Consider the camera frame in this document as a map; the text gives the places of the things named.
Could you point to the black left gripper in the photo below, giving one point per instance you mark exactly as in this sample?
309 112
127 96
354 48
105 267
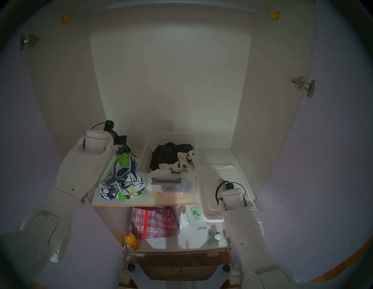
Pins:
117 139

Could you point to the navy green floral garment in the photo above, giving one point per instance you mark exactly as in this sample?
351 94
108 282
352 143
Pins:
122 177

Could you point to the white plastic bin lid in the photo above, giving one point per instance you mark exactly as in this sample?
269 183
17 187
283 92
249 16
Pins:
209 189

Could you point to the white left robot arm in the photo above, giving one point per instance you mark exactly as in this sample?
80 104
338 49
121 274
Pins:
78 174

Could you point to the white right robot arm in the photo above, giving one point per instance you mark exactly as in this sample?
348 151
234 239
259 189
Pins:
244 227

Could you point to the clear plastic storage bin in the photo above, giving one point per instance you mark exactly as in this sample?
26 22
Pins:
166 180

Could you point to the black garment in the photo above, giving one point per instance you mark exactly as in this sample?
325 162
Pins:
169 154

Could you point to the white spotted garment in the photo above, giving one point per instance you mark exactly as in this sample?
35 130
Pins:
183 163

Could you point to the yellow folded garment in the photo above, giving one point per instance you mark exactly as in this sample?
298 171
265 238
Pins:
166 196

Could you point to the steel cabinet door hinge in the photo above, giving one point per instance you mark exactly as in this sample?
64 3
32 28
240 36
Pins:
304 86
29 41
84 198

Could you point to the blue grey folded garment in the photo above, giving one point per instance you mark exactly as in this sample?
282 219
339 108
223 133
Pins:
180 186

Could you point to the pink folded garment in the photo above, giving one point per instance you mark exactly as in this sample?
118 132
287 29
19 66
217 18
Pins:
177 193

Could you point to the white wardrobe carcass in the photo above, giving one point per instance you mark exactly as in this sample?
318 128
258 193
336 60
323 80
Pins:
174 72

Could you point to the red plaid bag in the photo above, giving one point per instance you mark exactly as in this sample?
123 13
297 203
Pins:
154 223

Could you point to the white wardrobe shelf board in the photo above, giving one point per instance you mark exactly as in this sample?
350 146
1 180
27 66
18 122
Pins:
215 156

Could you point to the white paper carton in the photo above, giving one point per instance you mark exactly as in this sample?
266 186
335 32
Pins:
183 220

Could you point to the orange bottle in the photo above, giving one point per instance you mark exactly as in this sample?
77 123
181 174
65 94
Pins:
132 241

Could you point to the green patterned plastic bag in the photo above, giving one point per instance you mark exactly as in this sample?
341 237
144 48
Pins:
195 212

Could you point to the lilac wardrobe door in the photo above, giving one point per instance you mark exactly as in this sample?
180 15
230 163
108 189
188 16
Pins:
20 131
320 160

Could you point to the white lower cabinet top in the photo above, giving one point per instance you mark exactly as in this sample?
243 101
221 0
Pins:
186 240

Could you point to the black star knob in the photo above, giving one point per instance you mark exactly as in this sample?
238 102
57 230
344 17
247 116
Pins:
226 268
131 268

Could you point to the yellow rod holder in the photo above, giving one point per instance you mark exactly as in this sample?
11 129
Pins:
66 19
274 15

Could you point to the small round white object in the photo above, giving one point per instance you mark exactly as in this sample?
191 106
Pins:
218 236

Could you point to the brown wooden panel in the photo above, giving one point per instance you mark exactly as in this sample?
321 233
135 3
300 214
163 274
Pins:
177 263

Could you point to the pale closet rod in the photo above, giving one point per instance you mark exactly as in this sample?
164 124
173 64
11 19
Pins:
256 11

